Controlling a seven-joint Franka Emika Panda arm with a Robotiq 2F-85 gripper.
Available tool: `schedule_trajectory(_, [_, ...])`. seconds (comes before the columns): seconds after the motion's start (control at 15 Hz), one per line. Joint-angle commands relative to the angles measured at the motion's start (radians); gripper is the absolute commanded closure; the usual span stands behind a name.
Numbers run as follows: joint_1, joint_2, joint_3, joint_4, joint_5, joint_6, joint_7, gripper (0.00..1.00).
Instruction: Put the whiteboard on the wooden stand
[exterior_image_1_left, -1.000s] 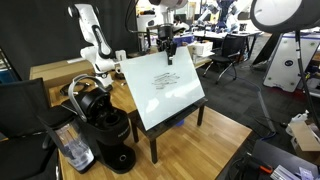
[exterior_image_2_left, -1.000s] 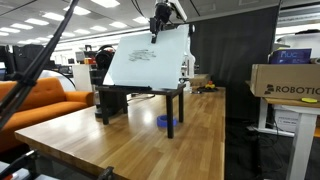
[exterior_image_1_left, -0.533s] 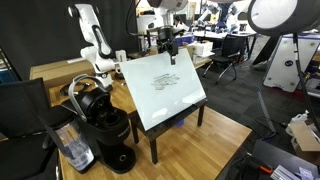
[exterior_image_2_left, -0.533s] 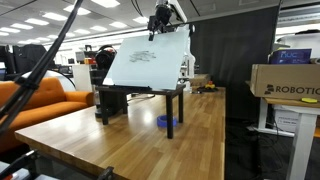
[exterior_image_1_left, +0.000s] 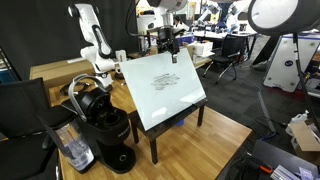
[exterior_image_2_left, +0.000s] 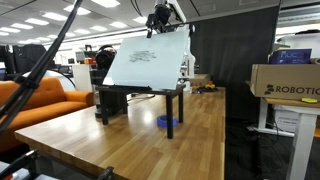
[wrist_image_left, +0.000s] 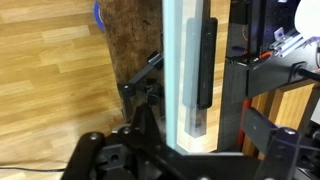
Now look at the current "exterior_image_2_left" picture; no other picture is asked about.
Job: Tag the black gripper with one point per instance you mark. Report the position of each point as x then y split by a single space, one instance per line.
161 15

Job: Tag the white glass whiteboard with scribble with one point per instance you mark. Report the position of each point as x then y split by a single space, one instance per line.
150 70

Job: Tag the dark wooden stand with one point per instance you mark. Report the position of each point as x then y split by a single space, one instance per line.
170 110

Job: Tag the ceiling light panel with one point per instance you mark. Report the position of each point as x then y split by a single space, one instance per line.
9 29
98 28
70 34
117 24
105 2
85 10
36 21
21 26
53 16
82 31

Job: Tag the plain flat cardboard box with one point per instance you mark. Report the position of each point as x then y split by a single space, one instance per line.
199 80

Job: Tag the yellow toy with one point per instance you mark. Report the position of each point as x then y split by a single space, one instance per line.
209 85

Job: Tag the black curtain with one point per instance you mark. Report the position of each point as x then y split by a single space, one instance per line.
233 66

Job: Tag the white cabinet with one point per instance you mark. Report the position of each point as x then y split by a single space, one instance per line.
81 78

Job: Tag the blue bowl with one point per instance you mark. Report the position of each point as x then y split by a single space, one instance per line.
162 121

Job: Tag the white round panel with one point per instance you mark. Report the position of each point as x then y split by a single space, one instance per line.
61 77

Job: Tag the orange sofa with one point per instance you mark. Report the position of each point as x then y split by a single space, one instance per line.
50 106

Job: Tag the black equipment case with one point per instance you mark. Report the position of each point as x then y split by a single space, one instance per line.
26 55

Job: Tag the black jointed pole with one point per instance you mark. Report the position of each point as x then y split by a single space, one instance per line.
31 80

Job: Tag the blue product box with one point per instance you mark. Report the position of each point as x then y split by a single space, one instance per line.
290 56

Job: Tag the printed brown cardboard box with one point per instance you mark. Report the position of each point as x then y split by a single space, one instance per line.
286 81

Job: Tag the white rounded machine cover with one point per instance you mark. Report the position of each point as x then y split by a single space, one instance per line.
300 41

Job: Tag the black clamp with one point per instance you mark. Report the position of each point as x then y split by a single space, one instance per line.
106 173

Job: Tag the white labelled box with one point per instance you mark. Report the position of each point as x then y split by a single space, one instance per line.
286 120

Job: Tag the yellow flat object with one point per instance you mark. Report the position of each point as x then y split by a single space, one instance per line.
309 100

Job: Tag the white desk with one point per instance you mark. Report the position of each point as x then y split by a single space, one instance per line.
303 140

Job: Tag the black frame bar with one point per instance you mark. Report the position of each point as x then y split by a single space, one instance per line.
16 165

